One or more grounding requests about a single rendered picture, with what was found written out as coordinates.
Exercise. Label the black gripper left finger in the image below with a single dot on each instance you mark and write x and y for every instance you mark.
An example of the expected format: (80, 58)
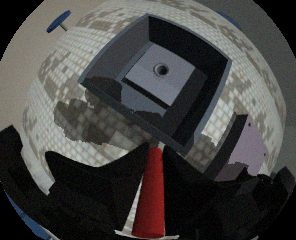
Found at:
(114, 184)

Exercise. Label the red peg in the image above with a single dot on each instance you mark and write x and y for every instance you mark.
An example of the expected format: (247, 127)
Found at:
(149, 218)

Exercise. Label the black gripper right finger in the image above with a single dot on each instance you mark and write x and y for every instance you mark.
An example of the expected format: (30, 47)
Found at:
(188, 193)

